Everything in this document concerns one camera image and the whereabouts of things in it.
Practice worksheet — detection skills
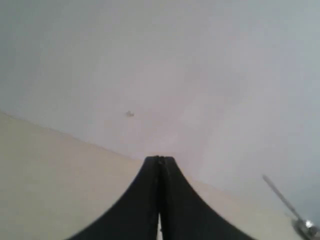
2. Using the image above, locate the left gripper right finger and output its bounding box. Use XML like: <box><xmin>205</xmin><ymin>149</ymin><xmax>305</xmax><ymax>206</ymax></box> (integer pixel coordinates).
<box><xmin>159</xmin><ymin>156</ymin><xmax>252</xmax><ymax>240</ymax></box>

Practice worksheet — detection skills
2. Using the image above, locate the thin metal skewer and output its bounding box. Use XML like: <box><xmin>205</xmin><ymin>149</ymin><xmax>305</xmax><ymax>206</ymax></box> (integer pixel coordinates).
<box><xmin>262</xmin><ymin>175</ymin><xmax>302</xmax><ymax>219</ymax></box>

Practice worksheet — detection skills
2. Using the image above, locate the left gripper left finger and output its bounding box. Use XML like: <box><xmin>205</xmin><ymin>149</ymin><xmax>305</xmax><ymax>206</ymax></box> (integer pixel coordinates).
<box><xmin>70</xmin><ymin>156</ymin><xmax>160</xmax><ymax>240</ymax></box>

